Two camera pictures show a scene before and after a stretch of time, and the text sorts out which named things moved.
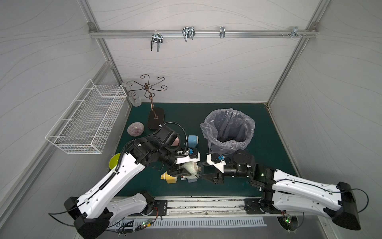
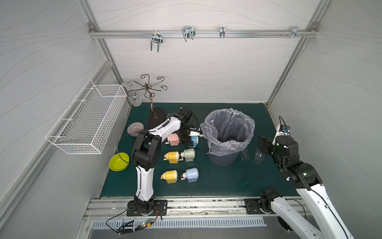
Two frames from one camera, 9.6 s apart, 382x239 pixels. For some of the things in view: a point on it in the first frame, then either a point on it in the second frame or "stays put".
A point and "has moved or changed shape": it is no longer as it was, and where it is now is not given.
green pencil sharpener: (192, 168) has moved or changed shape
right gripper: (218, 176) to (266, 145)
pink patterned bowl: (135, 129) stays put
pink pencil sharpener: (176, 142) stays put
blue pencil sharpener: (193, 140) stays put
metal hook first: (156, 38) stays put
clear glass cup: (134, 97) stays put
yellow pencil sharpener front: (169, 179) stays put
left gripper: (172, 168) to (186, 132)
